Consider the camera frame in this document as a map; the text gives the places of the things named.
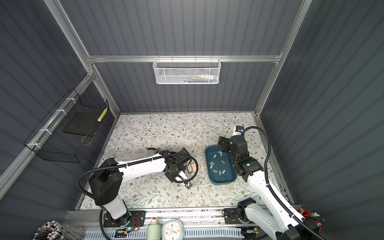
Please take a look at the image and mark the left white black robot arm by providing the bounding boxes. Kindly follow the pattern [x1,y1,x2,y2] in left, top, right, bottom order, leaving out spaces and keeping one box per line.
[76,148,199,229]

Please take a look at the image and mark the white wire mesh basket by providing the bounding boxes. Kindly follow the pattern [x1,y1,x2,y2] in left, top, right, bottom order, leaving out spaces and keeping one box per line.
[153,57,222,85]

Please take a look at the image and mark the pink small stapler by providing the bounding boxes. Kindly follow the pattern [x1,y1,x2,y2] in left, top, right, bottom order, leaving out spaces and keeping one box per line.
[190,162,198,174]

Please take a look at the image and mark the mint analog clock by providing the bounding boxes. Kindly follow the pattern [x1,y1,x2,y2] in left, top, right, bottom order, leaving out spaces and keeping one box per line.
[161,219,185,240]

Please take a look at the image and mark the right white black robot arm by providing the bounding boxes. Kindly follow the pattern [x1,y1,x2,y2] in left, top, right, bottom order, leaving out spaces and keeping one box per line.
[218,126,322,240]

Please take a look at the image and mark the yellow marker in basket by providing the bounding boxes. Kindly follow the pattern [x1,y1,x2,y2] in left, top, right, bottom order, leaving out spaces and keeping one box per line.
[97,108,109,122]

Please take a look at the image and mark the teal plastic tray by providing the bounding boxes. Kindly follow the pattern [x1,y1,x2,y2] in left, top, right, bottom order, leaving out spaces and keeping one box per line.
[205,145,237,185]

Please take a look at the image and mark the black notebook in basket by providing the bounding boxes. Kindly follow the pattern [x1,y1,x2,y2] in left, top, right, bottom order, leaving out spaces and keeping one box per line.
[63,113,101,137]

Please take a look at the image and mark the pale green glue bottle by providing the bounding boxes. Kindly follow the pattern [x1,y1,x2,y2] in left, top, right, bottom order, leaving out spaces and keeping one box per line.
[146,218,162,240]

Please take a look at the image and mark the black wire basket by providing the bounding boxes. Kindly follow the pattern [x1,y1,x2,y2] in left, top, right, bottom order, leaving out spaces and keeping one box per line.
[24,91,109,164]

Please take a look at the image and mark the black pliers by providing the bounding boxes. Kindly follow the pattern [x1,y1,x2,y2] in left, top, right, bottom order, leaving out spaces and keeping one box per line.
[147,148,161,154]

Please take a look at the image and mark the red pencil cup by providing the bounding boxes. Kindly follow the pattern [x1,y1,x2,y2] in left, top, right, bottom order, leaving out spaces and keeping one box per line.
[297,208,325,233]

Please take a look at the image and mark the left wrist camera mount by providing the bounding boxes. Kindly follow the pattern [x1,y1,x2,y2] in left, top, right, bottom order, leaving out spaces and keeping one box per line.
[179,171,193,190]

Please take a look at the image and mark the clear cup of pens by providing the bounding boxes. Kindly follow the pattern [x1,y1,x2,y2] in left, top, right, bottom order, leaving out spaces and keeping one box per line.
[33,221,86,240]

